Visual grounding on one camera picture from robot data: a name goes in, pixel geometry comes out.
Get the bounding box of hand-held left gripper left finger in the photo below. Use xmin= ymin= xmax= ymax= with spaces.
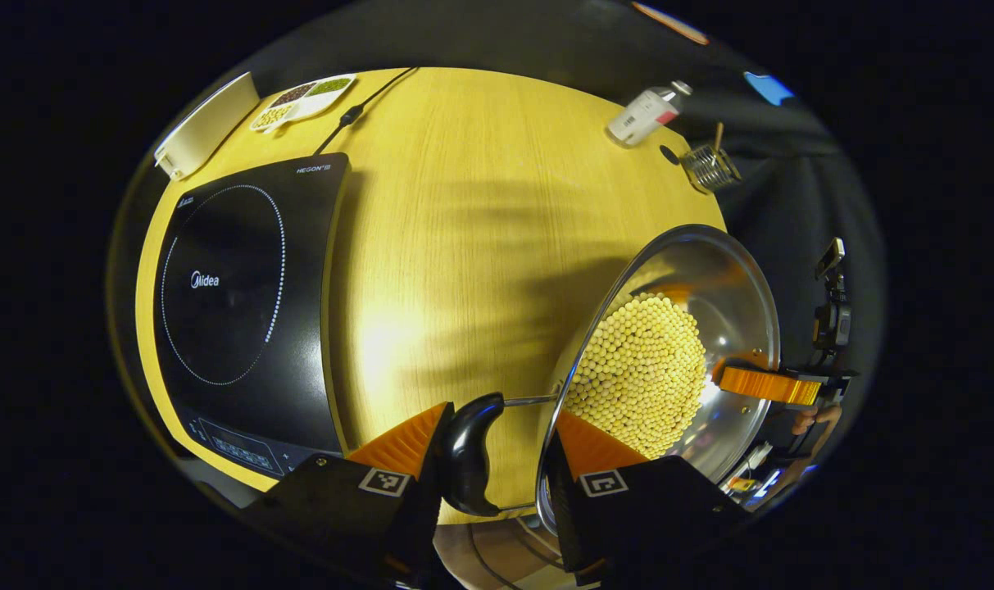
xmin=243 ymin=402 xmax=456 ymax=587

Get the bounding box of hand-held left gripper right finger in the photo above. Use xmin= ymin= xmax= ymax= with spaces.
xmin=542 ymin=410 xmax=751 ymax=587

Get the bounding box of steel pot with black handles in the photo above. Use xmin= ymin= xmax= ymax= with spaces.
xmin=439 ymin=224 xmax=782 ymax=533

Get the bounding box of black induction cooktop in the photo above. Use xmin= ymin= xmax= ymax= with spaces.
xmin=152 ymin=152 xmax=352 ymax=479

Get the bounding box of pile of yellow soybeans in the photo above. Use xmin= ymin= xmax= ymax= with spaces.
xmin=564 ymin=293 xmax=708 ymax=460

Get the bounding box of clear glass cup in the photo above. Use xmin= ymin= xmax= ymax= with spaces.
xmin=679 ymin=143 xmax=743 ymax=193

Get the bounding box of small clear bottle pink label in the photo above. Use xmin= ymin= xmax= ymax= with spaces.
xmin=607 ymin=80 xmax=694 ymax=147

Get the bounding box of white toaster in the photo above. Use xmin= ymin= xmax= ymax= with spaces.
xmin=153 ymin=71 xmax=261 ymax=181

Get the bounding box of white divided dish of beans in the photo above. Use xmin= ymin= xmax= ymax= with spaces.
xmin=249 ymin=74 xmax=358 ymax=134

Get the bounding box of black power cable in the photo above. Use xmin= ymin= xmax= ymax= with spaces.
xmin=312 ymin=67 xmax=420 ymax=157

